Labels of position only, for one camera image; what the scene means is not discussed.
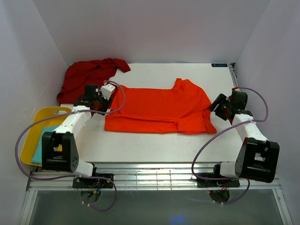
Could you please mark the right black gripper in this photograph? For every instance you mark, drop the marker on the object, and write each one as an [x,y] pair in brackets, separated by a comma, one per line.
[220,98]

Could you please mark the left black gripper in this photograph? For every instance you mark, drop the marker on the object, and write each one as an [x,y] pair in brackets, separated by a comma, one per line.
[107,103]

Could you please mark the orange t shirt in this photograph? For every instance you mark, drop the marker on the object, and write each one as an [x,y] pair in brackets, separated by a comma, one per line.
[182,109]

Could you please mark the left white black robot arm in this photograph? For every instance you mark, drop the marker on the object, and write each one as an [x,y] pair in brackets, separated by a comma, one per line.
[59,150]

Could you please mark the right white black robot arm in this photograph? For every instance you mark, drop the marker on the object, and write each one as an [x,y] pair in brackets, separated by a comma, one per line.
[258,156]

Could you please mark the dark red t shirt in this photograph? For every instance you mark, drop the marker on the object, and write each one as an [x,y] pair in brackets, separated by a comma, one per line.
[83,73]

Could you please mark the blue table label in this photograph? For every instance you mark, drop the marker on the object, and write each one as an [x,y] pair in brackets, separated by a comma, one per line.
[219,65]

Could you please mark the yellow plastic tray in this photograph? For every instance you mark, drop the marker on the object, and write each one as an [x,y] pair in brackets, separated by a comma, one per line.
[34,134]

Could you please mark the teal folded t shirt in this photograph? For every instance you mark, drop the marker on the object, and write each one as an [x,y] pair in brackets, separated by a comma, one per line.
[37,158]

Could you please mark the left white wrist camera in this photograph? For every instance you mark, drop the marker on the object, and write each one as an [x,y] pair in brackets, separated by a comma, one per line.
[107,90]

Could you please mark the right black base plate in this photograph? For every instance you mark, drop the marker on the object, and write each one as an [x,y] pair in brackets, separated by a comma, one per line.
[217,183]

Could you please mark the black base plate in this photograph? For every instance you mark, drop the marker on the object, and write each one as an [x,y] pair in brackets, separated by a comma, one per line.
[94,183]
[217,183]

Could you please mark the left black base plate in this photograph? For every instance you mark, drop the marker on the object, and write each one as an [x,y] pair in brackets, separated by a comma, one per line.
[94,183]

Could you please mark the aluminium rail frame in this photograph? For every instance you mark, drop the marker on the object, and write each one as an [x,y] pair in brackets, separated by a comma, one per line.
[154,183]

